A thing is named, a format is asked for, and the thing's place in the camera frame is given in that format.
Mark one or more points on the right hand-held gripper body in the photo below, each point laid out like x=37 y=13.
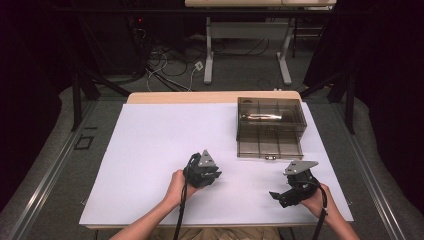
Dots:
x=303 y=183

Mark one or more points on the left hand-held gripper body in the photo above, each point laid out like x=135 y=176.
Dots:
x=196 y=173

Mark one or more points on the smoky transparent drawer cabinet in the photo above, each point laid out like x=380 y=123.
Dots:
x=266 y=108

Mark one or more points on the person's left hand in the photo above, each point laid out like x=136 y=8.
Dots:
x=176 y=191

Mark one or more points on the person's right hand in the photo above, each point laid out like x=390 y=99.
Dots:
x=320 y=205

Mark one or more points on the white table mat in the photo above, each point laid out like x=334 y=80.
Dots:
x=150 y=150

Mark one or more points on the person's beige trousers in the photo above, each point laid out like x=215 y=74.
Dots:
x=216 y=234

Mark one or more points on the wooden table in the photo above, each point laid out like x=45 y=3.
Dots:
x=200 y=97

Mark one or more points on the black metal stand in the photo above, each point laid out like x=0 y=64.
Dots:
x=349 y=103
x=77 y=100

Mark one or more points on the white power adapter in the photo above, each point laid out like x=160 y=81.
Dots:
x=198 y=65

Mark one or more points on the white desk with beige top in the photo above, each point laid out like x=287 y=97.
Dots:
x=246 y=30

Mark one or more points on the aluminium floor rail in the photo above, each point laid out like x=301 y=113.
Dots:
x=370 y=173
x=50 y=173

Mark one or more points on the black chair frame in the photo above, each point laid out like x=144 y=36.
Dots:
x=295 y=36

